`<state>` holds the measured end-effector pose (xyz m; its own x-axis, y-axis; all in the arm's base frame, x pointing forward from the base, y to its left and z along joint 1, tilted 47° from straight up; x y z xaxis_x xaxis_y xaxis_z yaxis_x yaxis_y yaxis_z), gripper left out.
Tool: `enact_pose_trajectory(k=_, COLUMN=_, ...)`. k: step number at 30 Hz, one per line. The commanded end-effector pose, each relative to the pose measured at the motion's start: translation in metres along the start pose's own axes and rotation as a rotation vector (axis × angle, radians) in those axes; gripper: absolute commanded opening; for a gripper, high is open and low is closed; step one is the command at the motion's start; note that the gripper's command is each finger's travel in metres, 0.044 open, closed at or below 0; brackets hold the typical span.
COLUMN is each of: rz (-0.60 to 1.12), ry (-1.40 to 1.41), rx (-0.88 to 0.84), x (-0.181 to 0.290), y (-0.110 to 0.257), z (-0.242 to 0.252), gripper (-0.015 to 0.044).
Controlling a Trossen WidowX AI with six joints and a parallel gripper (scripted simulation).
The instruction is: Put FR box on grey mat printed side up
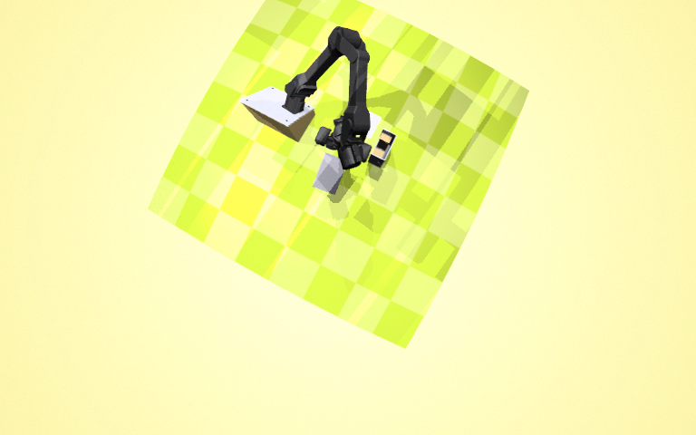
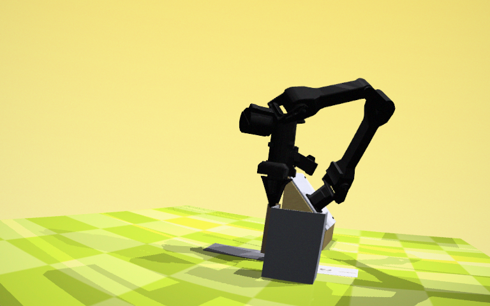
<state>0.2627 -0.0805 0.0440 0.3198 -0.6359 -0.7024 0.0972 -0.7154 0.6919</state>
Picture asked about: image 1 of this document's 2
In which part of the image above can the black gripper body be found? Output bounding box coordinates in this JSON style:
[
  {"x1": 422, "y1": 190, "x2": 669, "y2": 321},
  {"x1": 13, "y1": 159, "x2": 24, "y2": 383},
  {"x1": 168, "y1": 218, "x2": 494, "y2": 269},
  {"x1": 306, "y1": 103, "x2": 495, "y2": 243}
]
[{"x1": 315, "y1": 126, "x2": 372, "y2": 163}]

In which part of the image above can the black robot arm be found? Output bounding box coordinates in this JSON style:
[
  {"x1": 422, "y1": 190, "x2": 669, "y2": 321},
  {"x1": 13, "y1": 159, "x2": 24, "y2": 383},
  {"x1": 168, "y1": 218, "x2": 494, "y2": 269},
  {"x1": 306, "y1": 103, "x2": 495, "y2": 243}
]
[{"x1": 282, "y1": 26, "x2": 371, "y2": 169}]

